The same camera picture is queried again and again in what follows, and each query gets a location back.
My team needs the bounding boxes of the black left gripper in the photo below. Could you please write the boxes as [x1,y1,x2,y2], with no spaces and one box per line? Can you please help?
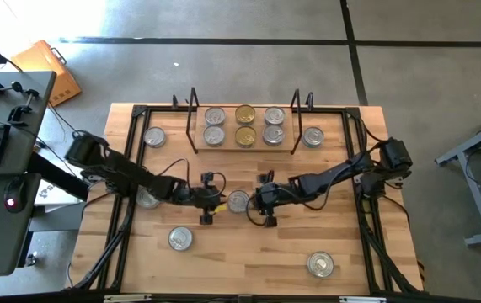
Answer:
[179,171,230,226]

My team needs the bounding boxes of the white printed box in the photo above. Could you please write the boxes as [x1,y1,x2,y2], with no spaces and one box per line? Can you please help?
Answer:
[33,178,89,207]

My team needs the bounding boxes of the green label can silver lid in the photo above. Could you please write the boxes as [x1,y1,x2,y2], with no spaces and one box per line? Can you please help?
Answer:
[167,226,195,253]
[142,125,167,149]

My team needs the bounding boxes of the black aluminium table frame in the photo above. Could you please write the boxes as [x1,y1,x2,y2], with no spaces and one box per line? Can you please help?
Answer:
[63,104,425,298]

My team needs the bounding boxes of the green label can gold lid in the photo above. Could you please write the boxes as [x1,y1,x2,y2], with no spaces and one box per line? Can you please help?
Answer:
[234,125,258,149]
[234,104,257,125]

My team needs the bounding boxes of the orange plastic case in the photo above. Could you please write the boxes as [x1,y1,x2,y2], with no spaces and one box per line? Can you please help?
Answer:
[11,40,83,108]

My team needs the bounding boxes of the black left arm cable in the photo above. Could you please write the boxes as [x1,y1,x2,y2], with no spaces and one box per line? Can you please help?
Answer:
[155,157,227,199]

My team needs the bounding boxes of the black computer mouse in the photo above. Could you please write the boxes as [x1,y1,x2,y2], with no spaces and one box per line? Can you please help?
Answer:
[3,175,27,214]

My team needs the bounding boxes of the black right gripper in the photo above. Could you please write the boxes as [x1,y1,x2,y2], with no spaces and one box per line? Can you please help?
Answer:
[249,169,298,229]

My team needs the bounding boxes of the wooden shelf black metal legs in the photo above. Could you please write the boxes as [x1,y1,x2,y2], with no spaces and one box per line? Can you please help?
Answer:
[184,86,305,156]

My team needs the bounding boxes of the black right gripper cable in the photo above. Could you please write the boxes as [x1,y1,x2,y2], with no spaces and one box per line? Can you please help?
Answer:
[245,197,267,227]

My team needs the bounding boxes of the silver metal bracket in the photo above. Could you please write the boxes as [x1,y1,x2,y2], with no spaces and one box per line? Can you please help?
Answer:
[103,293,153,303]
[339,295,388,303]

